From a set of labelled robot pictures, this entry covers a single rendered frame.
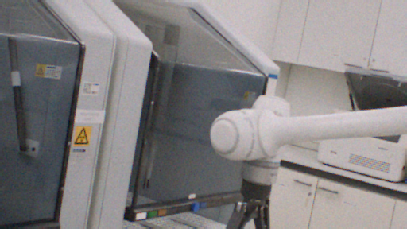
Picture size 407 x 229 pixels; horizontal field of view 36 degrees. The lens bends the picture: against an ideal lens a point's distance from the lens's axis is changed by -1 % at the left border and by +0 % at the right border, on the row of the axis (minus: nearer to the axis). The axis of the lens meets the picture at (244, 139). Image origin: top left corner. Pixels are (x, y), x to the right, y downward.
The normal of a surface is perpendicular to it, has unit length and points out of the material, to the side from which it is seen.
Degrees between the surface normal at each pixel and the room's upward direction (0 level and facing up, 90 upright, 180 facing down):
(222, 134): 92
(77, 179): 90
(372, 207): 90
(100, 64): 90
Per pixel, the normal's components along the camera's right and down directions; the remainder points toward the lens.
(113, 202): 0.84, 0.22
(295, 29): -0.50, 0.00
